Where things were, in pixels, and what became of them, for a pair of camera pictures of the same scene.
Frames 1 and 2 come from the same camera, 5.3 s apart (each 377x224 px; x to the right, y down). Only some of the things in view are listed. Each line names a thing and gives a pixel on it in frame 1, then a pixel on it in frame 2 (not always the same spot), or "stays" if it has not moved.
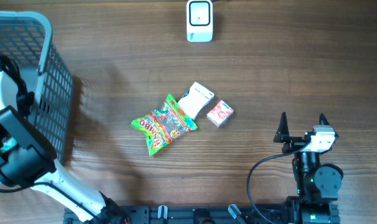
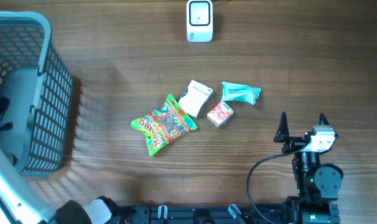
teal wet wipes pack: x=7 y=144 to x=232 y=91
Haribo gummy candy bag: x=161 y=126 stays
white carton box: x=195 y=99 stays
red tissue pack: x=219 y=114 stays
